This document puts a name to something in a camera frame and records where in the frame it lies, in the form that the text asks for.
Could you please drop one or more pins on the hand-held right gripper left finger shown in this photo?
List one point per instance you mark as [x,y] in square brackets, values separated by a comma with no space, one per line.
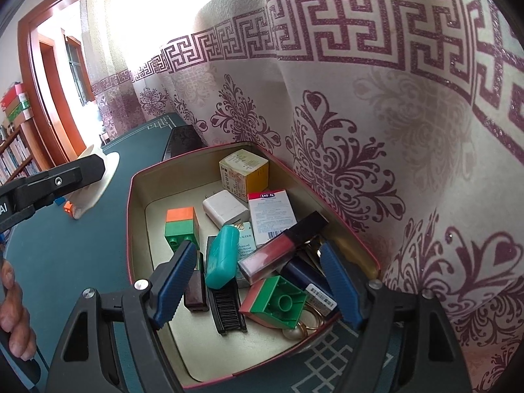
[176,286]

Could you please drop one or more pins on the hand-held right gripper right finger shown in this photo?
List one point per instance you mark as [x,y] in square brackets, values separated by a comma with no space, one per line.
[339,282]

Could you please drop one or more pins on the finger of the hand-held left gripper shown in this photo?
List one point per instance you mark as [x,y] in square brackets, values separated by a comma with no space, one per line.
[61,180]

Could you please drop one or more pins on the brown lipstick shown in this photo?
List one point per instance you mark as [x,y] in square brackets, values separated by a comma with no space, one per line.
[195,290]

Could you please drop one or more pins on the blue bottle with white cap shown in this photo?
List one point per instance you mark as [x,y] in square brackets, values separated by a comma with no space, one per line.
[307,280]

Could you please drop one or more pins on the white plastic jar lid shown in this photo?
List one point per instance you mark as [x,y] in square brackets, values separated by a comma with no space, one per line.
[102,180]

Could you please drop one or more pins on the gold patterned tube box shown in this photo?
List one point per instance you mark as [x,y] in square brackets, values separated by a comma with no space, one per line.
[313,249]

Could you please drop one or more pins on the gold keyring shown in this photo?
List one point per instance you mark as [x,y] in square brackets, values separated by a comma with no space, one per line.
[311,322]

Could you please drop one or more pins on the teal dental floss case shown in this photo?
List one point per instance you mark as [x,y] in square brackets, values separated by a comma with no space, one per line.
[221,258]

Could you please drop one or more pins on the black comb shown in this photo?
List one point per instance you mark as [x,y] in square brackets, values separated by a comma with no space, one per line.
[227,311]

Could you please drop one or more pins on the green and orange toy block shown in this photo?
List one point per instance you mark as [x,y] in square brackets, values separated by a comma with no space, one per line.
[182,225]

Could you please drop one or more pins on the green and pink toy block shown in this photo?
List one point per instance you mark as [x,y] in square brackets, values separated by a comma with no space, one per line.
[274,301]

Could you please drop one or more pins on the red lip gloss tube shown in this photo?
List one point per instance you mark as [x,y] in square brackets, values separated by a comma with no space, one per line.
[278,247]

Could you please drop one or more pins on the red tin box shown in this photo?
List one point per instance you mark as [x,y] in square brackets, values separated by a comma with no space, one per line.
[196,356]

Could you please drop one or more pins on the white box with teal print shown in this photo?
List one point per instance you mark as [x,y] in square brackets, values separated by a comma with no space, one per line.
[245,241]

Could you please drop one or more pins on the white charger plug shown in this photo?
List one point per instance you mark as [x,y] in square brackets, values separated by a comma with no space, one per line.
[225,208]

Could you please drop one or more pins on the white box with red label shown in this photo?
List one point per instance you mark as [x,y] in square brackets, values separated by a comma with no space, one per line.
[270,213]

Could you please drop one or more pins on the yellow and white ointment box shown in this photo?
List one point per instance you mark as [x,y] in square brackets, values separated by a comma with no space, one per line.
[243,172]

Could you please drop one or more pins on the teal desktop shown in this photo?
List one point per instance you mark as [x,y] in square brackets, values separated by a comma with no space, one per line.
[61,262]

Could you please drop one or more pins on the person's left hand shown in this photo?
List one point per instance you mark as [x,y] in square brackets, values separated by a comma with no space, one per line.
[14,307]

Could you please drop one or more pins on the orange and yellow toy block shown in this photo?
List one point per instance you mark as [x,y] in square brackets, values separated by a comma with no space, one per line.
[69,208]

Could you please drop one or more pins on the wooden bookshelf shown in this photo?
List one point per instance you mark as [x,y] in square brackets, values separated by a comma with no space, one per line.
[16,157]

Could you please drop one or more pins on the green and white box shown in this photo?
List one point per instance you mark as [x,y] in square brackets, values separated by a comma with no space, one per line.
[18,110]

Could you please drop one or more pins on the red flat box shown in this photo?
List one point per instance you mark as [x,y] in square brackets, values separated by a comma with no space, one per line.
[10,98]

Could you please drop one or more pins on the black phone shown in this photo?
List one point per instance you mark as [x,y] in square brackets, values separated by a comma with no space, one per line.
[182,141]

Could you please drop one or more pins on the patterned beige curtain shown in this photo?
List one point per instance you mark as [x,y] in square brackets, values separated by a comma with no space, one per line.
[368,131]

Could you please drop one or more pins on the wooden door frame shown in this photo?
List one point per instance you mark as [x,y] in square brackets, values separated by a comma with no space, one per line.
[37,69]

